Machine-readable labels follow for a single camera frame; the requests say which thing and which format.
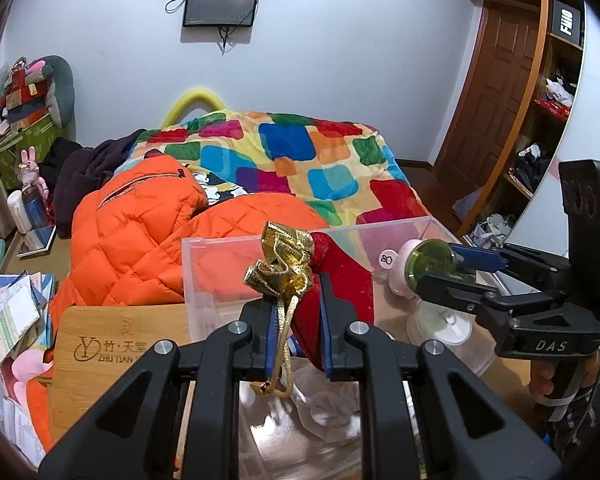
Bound person's right hand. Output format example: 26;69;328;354
527;357;563;405

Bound cartoon print cloth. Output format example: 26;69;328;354
187;165;254;206

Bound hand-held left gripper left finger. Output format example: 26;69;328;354
37;301;281;480

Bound pile of papers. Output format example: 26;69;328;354
0;271;57;372

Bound red pouch with gold ribbon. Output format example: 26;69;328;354
244;220;376;399

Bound grey plush cushion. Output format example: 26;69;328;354
34;55;76;129

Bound pink plush toy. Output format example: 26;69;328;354
11;349;56;387

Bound black box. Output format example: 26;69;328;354
550;2;584;47

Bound white wardrobe door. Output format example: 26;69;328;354
505;0;600;262

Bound clear plastic box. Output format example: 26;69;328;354
181;216;513;480

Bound yellow hoop cushion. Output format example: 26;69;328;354
160;89;226;129

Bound grey white bag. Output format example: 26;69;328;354
471;214;514;249

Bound dark purple garment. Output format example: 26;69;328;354
39;135;146;239

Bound white tablet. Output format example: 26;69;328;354
17;225;57;259

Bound white cloth pouch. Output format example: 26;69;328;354
289;355;367;442

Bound wooden shelf unit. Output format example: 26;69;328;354
455;0;587;242

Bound pink rabbit toy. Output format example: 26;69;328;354
19;147;49;197

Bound colourful patchwork blanket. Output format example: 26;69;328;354
130;109;431;233

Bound person's right forearm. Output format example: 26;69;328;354
540;345;600;466

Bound orange quilted jacket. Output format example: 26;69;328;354
14;154;333;453

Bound wooden desk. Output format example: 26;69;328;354
45;302;548;480

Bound patchwork cloth bag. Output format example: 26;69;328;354
0;57;51;124

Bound white plastic bottle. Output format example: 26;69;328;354
7;190;34;234

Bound brown wooden door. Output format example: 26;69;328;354
432;2;544;172

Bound green storage box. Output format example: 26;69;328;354
0;117;61;191

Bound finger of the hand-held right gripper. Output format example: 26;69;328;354
450;242;572;292
414;271;563;317

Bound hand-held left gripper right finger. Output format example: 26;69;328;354
315;272;566;480

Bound small black wall monitor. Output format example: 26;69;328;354
182;0;261;29

